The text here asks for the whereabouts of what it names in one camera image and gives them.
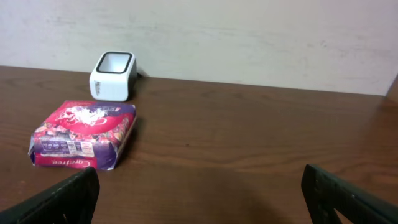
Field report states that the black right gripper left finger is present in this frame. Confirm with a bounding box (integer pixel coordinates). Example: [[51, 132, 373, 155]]
[[1, 167, 100, 223]]

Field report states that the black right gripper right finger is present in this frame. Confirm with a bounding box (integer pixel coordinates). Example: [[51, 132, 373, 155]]
[[301, 164, 397, 224]]

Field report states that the red purple Carefree pad pack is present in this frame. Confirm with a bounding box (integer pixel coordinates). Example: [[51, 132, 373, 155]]
[[28, 100, 136, 170]]

